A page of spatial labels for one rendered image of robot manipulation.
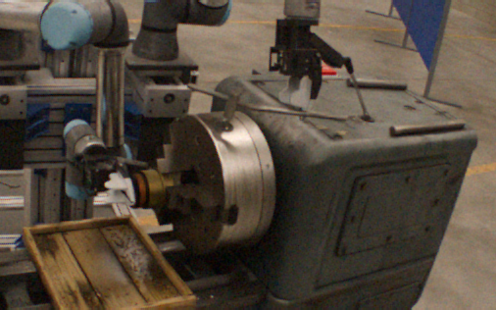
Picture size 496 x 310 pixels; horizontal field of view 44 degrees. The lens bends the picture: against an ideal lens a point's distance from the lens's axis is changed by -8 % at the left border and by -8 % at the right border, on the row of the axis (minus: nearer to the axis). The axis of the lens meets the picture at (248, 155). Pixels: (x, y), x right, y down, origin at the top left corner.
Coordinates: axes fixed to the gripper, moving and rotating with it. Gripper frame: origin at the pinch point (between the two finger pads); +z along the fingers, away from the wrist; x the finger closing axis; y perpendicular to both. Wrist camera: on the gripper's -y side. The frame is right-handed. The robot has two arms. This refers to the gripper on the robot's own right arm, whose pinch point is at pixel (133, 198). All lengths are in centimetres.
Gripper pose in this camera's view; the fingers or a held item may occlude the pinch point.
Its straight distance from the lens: 138.8
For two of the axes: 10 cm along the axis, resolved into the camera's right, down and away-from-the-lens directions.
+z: 5.1, 4.4, -7.4
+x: 1.7, -8.9, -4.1
